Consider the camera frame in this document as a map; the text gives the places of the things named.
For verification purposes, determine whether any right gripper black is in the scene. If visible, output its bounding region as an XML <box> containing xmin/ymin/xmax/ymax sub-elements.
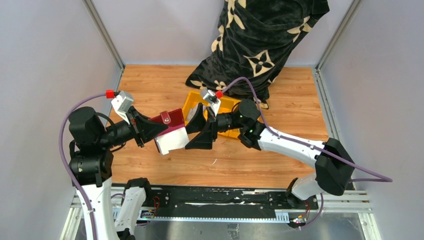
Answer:
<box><xmin>180</xmin><ymin>103</ymin><xmax>246</xmax><ymax>151</ymax></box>

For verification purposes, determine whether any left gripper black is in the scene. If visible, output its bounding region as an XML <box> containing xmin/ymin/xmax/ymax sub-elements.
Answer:
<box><xmin>97</xmin><ymin>104</ymin><xmax>169</xmax><ymax>147</ymax></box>

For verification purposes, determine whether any yellow three-compartment bin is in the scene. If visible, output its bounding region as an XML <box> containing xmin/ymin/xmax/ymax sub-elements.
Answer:
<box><xmin>181</xmin><ymin>90</ymin><xmax>263</xmax><ymax>140</ymax></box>

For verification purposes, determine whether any red leather card holder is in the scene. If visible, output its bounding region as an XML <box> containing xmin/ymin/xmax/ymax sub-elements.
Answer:
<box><xmin>149</xmin><ymin>108</ymin><xmax>185</xmax><ymax>135</ymax></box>

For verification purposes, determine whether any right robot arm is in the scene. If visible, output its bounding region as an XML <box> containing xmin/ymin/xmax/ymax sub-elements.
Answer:
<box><xmin>185</xmin><ymin>99</ymin><xmax>354</xmax><ymax>209</ymax></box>

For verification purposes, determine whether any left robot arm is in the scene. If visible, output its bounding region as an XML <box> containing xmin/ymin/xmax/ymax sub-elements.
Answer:
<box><xmin>69</xmin><ymin>106</ymin><xmax>168</xmax><ymax>240</ymax></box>

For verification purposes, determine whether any grey card in bin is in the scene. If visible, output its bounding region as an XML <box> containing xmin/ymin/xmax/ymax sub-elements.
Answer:
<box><xmin>186</xmin><ymin>106</ymin><xmax>198</xmax><ymax>122</ymax></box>

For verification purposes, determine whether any black floral blanket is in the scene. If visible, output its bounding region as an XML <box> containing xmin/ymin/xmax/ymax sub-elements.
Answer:
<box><xmin>185</xmin><ymin>0</ymin><xmax>330</xmax><ymax>109</ymax></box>

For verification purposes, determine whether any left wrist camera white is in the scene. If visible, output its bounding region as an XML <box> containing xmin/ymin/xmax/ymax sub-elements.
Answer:
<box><xmin>111</xmin><ymin>91</ymin><xmax>134</xmax><ymax>124</ymax></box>

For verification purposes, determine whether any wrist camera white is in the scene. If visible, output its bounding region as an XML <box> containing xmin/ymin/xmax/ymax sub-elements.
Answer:
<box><xmin>111</xmin><ymin>91</ymin><xmax>134</xmax><ymax>124</ymax></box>
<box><xmin>200</xmin><ymin>88</ymin><xmax>221</xmax><ymax>116</ymax></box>

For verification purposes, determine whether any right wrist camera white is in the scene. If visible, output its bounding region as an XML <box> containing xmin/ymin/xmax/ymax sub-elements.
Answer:
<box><xmin>200</xmin><ymin>88</ymin><xmax>221</xmax><ymax>116</ymax></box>

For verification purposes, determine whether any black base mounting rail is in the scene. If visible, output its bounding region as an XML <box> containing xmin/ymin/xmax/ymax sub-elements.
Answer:
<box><xmin>142</xmin><ymin>185</ymin><xmax>320</xmax><ymax>223</ymax></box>

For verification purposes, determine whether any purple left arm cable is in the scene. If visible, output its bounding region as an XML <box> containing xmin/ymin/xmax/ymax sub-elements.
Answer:
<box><xmin>58</xmin><ymin>89</ymin><xmax>157</xmax><ymax>240</ymax></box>

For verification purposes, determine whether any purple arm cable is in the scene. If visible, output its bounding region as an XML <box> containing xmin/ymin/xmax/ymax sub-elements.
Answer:
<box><xmin>215</xmin><ymin>76</ymin><xmax>394</xmax><ymax>229</ymax></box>
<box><xmin>58</xmin><ymin>89</ymin><xmax>157</xmax><ymax>240</ymax></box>

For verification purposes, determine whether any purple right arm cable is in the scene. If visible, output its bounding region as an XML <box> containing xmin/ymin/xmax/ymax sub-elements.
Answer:
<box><xmin>215</xmin><ymin>76</ymin><xmax>394</xmax><ymax>229</ymax></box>

